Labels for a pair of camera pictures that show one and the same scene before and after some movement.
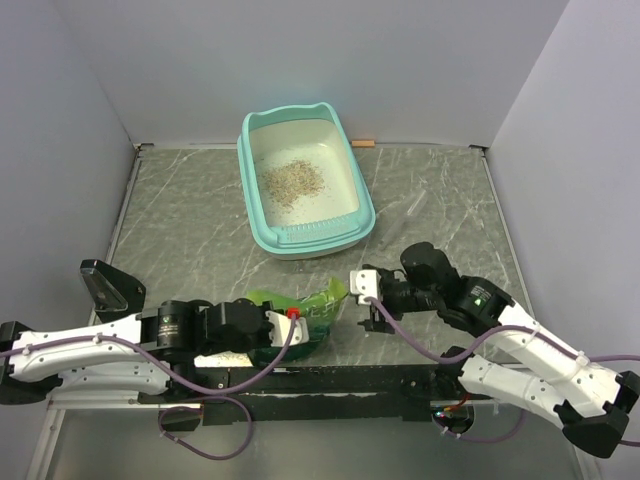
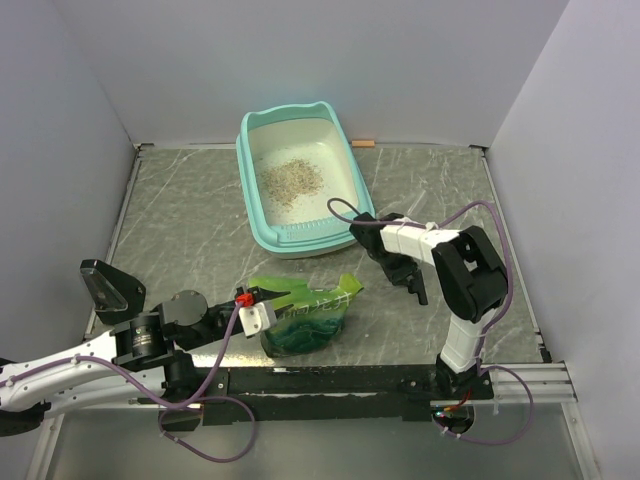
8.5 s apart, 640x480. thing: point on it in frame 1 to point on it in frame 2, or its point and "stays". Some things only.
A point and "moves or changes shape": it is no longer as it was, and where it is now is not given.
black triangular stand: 116,296 stays
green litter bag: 318,308 moves or changes shape
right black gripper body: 403,296 to 397,266
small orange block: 363,143 stays
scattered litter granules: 291,183 stays
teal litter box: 305,190 stays
